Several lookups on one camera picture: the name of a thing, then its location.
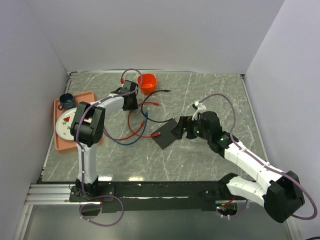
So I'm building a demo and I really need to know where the aluminium frame rail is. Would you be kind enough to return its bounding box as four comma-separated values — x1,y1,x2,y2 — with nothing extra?
24,184,74,205

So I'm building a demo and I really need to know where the blue ethernet cable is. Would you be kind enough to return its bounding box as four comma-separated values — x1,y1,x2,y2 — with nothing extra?
102,111,150,146

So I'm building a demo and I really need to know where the white plate watermelon pattern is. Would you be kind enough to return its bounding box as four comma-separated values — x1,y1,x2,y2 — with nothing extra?
55,107,77,141

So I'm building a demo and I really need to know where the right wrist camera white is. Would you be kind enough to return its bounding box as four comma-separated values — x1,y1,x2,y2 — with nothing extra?
192,101,207,112

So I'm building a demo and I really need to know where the black cable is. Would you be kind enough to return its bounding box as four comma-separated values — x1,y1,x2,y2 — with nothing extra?
141,89,175,124

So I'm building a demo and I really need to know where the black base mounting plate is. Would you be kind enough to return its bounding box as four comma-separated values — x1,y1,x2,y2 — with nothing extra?
69,181,233,213

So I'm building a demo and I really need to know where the black network switch box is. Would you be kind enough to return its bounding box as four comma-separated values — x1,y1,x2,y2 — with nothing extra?
151,119,178,150

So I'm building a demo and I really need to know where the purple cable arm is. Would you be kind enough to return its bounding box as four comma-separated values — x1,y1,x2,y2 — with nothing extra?
198,93,318,221
75,68,144,227

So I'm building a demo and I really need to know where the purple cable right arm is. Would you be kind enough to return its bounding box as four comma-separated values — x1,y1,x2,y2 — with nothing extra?
198,93,318,221

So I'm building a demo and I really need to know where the red ethernet cable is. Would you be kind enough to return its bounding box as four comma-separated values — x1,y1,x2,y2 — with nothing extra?
102,101,161,141

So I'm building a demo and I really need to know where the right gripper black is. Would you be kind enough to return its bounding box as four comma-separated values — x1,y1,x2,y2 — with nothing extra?
170,116,211,141

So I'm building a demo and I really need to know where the dark blue mug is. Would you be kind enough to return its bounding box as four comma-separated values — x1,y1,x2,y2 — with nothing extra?
57,93,76,111

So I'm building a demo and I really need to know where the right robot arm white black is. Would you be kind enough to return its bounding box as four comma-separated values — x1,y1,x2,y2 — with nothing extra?
171,111,305,223

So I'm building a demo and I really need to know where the orange plastic cup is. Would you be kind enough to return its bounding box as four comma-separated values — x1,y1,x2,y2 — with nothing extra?
137,73,157,95

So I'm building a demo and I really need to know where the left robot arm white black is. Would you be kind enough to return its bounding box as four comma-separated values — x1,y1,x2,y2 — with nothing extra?
70,79,140,201

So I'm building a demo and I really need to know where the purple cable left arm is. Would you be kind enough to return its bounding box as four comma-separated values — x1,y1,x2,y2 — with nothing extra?
75,68,144,227

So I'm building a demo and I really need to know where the pink plastic tray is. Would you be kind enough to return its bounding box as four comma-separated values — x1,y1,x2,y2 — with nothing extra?
53,91,96,154

